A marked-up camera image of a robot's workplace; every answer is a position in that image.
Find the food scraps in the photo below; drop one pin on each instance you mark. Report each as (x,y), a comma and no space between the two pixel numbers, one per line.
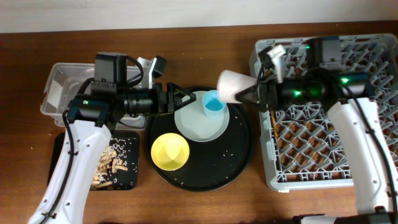
(112,165)

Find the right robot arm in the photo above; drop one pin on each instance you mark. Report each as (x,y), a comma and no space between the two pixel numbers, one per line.
(328,110)

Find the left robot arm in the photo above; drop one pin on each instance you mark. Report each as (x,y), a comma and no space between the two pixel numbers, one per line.
(90,119)

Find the black rectangular tray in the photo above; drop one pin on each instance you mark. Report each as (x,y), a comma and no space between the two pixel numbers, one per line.
(124,174)

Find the yellow bowl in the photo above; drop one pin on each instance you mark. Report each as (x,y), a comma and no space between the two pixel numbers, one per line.
(170,151)

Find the pink cup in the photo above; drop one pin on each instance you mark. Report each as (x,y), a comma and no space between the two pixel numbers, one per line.
(230,83)

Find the clear plastic bin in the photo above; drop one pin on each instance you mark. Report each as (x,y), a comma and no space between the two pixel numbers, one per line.
(63,83)

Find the wooden chopstick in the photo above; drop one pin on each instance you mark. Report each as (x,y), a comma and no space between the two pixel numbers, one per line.
(274,124)

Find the round black tray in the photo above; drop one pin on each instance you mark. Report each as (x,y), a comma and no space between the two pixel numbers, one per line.
(211,165)

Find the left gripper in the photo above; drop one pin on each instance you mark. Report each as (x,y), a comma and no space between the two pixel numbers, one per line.
(161,107)

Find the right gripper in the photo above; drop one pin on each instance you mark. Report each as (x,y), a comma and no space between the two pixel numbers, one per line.
(271,95)

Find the light grey plate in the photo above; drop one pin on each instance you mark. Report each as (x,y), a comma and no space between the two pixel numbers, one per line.
(192,122)

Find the blue cup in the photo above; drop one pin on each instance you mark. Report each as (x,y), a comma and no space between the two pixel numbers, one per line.
(213,106)

